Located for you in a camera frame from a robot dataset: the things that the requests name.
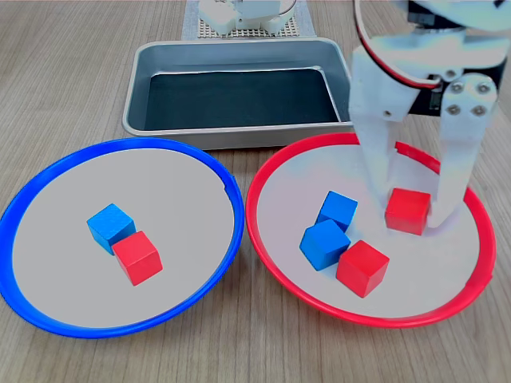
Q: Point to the steel tray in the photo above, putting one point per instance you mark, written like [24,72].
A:
[239,139]

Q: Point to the pale perforated base plate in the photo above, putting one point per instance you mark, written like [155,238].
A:
[289,32]

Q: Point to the blue rimmed white plate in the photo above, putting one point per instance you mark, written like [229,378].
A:
[60,239]

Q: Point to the red rimmed white plate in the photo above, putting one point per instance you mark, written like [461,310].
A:
[431,271]

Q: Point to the red wooden cube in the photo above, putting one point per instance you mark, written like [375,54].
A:
[361,267]
[137,257]
[407,211]

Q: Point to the blue wooden cube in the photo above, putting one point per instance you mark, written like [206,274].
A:
[323,243]
[108,225]
[339,207]

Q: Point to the black mat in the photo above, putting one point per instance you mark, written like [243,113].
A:
[239,99]

